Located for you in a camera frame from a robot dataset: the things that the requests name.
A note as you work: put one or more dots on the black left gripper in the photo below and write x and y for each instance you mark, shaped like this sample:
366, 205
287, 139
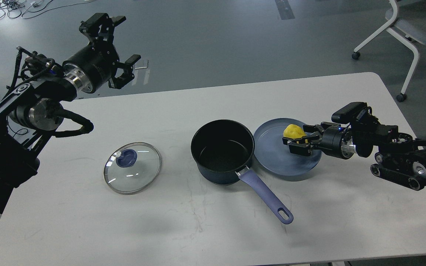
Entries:
98, 61

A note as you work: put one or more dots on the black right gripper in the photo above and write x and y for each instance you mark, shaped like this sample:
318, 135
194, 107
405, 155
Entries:
334, 141

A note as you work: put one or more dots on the yellow potato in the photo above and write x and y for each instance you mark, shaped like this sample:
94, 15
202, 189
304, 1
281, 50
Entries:
294, 132

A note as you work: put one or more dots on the white frame grey chair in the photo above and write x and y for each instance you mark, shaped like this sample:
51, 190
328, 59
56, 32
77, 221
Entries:
406, 23

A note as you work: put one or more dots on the glass lid purple knob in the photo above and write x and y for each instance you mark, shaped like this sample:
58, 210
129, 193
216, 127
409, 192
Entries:
132, 168

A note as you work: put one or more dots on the dark blue saucepan purple handle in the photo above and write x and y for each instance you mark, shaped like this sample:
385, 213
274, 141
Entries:
223, 151

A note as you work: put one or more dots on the blue round plate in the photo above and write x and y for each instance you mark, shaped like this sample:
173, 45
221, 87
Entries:
275, 157

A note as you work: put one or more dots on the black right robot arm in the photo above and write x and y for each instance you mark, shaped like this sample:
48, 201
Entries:
400, 158

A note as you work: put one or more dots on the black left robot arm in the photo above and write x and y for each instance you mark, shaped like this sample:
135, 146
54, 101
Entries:
31, 108

